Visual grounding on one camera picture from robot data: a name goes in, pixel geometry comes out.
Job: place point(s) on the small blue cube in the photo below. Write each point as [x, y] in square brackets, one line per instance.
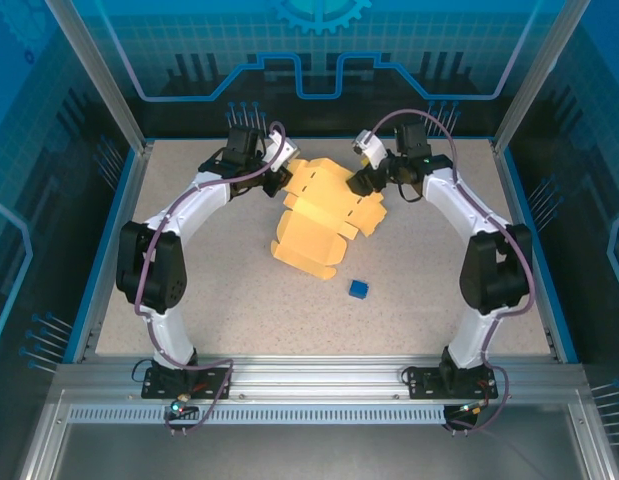
[359, 290]

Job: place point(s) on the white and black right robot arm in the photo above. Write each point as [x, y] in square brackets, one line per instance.
[468, 337]

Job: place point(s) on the aluminium front beam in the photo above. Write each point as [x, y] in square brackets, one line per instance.
[314, 375]

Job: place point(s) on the aluminium table side rail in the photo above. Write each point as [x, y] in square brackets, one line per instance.
[510, 190]
[134, 190]

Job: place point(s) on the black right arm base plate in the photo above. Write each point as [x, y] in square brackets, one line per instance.
[419, 385]

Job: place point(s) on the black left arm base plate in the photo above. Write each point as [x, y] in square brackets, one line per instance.
[149, 385]

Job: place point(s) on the grey metal front panel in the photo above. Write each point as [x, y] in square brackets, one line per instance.
[314, 450]

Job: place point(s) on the yellow paper box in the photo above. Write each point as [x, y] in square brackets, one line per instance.
[309, 235]

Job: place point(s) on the aluminium frame post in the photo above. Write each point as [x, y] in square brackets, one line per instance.
[105, 75]
[539, 75]

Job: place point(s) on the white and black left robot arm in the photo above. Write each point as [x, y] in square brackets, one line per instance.
[163, 332]

